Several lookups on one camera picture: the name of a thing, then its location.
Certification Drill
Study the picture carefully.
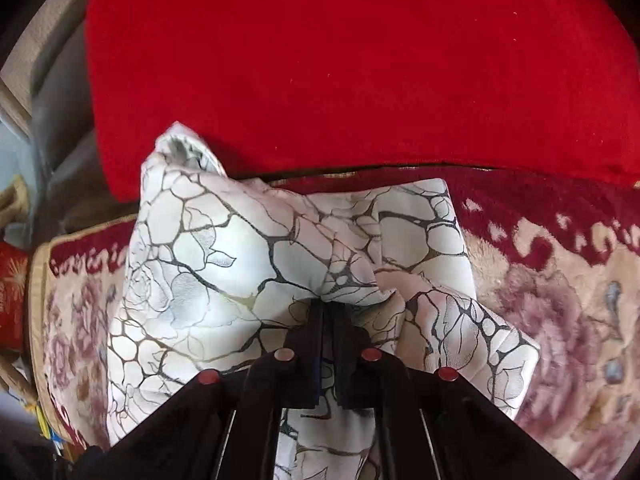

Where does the red printed cushion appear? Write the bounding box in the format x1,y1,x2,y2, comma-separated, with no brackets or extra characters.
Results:
0,240,32,353

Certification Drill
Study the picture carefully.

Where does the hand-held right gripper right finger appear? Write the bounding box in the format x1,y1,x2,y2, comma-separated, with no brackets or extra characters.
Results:
334,304,577,480

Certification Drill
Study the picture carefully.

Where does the red pillow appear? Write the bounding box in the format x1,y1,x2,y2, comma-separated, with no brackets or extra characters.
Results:
85,0,640,202

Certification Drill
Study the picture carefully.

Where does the yellow cloth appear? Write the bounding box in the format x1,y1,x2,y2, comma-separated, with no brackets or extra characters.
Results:
0,174,30,223

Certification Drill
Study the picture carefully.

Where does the floral red and beige blanket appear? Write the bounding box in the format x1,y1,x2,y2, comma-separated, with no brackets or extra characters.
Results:
27,164,640,480

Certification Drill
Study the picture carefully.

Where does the grey sofa armrest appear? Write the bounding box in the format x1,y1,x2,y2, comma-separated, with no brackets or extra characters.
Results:
27,20,108,233

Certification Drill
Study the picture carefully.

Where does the white crackle-print garment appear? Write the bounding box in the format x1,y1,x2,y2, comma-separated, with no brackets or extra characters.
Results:
106,121,541,480

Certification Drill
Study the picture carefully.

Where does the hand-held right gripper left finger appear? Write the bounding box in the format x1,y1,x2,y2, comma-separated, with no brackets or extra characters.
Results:
75,300,326,480

